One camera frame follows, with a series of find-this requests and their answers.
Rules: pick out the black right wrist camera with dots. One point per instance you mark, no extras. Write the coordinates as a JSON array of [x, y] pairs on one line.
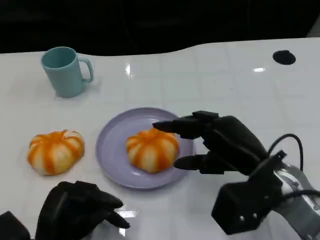
[[245, 202]]

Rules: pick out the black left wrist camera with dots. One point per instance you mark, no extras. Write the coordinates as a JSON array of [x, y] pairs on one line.
[[13, 227]]

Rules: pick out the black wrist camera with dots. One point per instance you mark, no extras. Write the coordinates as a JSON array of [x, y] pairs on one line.
[[13, 227], [245, 202]]

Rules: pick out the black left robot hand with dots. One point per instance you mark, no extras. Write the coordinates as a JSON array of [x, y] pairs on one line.
[[75, 210]]

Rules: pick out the pale green mug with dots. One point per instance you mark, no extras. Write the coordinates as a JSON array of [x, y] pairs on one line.
[[65, 75]]

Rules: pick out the orange and white bread roll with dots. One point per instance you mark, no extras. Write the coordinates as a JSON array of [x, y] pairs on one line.
[[55, 152], [151, 151]]

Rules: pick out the black table grommet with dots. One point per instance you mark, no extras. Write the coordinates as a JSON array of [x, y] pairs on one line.
[[284, 57]]

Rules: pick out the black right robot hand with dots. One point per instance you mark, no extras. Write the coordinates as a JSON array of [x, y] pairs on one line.
[[230, 142]]

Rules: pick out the lilac plate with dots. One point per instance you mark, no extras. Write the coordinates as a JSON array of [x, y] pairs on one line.
[[112, 150]]

